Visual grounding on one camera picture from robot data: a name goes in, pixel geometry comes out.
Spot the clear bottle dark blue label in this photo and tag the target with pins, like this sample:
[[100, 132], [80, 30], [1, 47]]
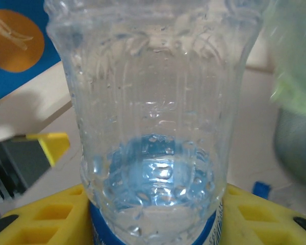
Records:
[[153, 102]]

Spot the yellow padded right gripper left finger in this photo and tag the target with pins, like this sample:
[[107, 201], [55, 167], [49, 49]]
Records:
[[40, 222]]

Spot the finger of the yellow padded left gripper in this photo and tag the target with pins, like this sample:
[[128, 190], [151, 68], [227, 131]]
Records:
[[53, 146]]

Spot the green plastic bin liner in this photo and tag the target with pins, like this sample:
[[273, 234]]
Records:
[[293, 51]]

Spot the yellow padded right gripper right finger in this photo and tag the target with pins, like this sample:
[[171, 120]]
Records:
[[265, 222]]

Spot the grey metal mesh bin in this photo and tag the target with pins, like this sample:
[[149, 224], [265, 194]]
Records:
[[298, 153]]

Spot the slim clear bottle blue cap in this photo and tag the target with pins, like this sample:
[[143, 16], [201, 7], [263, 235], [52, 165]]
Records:
[[262, 190]]

